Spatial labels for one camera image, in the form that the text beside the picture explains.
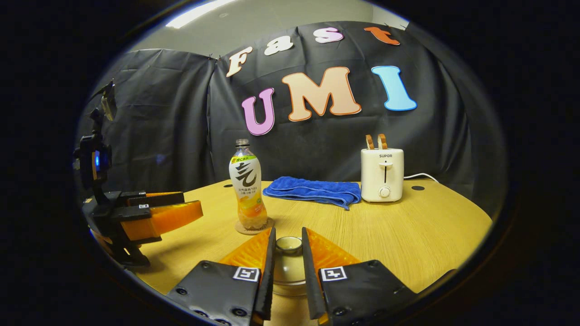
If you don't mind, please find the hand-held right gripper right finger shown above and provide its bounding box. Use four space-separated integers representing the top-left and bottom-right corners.
301 227 417 326

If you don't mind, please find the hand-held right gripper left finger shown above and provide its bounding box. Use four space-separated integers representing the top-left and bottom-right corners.
167 227 277 326

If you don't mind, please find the cream ceramic teacup lid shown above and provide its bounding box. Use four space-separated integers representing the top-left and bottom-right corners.
273 236 309 297

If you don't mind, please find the round brown coaster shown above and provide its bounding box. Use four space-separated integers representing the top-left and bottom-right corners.
235 217 275 236

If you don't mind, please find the clear plastic water bottle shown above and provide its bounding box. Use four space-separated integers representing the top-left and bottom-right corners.
229 139 268 230

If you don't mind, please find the black backdrop cloth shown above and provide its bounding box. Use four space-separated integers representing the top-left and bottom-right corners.
75 20 508 213

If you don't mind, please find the folded blue towel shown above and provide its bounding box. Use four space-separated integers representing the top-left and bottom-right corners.
263 176 362 210

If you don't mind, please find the white toaster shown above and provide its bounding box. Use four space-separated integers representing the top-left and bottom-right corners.
361 148 404 203

